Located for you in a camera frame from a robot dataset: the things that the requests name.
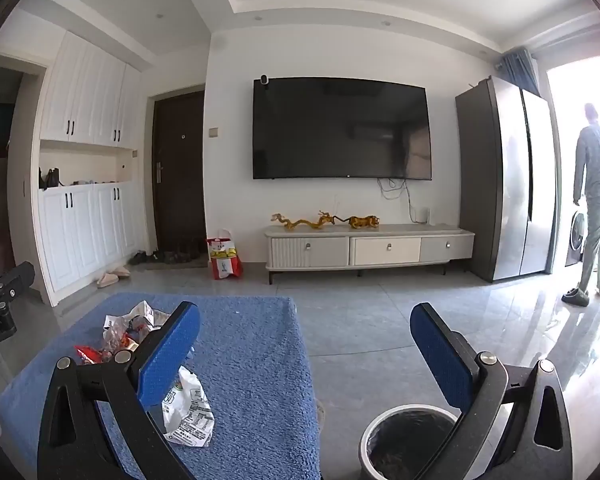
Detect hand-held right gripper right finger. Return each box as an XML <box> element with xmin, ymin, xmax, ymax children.
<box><xmin>410</xmin><ymin>302</ymin><xmax>573</xmax><ymax>480</ymax></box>

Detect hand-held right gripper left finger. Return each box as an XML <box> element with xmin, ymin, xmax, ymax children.
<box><xmin>37</xmin><ymin>301</ymin><xmax>201</xmax><ymax>480</ymax></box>

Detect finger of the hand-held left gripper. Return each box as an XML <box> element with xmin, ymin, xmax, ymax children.
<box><xmin>0</xmin><ymin>261</ymin><xmax>36</xmax><ymax>311</ymax></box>

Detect white green printed wrapper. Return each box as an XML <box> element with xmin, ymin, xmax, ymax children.
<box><xmin>161</xmin><ymin>365</ymin><xmax>216</xmax><ymax>449</ymax></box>

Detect red snack wrapper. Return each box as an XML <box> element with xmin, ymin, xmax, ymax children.
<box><xmin>74</xmin><ymin>344</ymin><xmax>131</xmax><ymax>366</ymax></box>

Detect round grey trash bin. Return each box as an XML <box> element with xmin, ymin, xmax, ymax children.
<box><xmin>358</xmin><ymin>404</ymin><xmax>463</xmax><ymax>480</ymax></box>

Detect crumpled white milk carton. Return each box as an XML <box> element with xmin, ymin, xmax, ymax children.
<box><xmin>102</xmin><ymin>301</ymin><xmax>173</xmax><ymax>356</ymax></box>

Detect blue fluffy mat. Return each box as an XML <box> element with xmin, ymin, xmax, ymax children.
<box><xmin>0</xmin><ymin>292</ymin><xmax>321</xmax><ymax>480</ymax></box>

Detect row of dark shoes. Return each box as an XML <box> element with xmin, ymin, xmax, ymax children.
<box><xmin>128</xmin><ymin>249</ymin><xmax>202</xmax><ymax>265</ymax></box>

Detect black handbag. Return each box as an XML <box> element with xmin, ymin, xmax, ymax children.
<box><xmin>39</xmin><ymin>167</ymin><xmax>63</xmax><ymax>191</ymax></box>

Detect red white paper bag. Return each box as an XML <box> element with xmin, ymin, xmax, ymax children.
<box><xmin>206</xmin><ymin>230</ymin><xmax>244</xmax><ymax>281</ymax></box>

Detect white television cabinet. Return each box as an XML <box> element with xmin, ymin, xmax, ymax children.
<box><xmin>264</xmin><ymin>223</ymin><xmax>476</xmax><ymax>286</ymax></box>

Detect golden dragon figurine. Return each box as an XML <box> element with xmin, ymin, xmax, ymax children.
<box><xmin>271</xmin><ymin>212</ymin><xmax>326</xmax><ymax>231</ymax></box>
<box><xmin>317</xmin><ymin>210</ymin><xmax>351</xmax><ymax>229</ymax></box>

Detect washing machine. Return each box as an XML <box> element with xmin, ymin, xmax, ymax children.
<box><xmin>565</xmin><ymin>208</ymin><xmax>588</xmax><ymax>267</ymax></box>

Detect dark brown entrance door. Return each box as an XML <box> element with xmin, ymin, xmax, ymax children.
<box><xmin>152</xmin><ymin>91</ymin><xmax>207</xmax><ymax>261</ymax></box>

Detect grey double door fridge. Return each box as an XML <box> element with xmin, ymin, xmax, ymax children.
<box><xmin>455</xmin><ymin>76</ymin><xmax>563</xmax><ymax>283</ymax></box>

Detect white shoe cabinet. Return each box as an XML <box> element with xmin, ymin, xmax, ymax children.
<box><xmin>37</xmin><ymin>30</ymin><xmax>148</xmax><ymax>306</ymax></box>

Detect blue curtain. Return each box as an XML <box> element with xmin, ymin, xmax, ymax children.
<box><xmin>500</xmin><ymin>50</ymin><xmax>541</xmax><ymax>96</ymax></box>

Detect hanging television cables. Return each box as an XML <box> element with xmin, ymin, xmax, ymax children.
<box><xmin>377</xmin><ymin>177</ymin><xmax>416</xmax><ymax>221</ymax></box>

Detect black wall television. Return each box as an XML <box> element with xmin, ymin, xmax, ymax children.
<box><xmin>252</xmin><ymin>77</ymin><xmax>433</xmax><ymax>181</ymax></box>

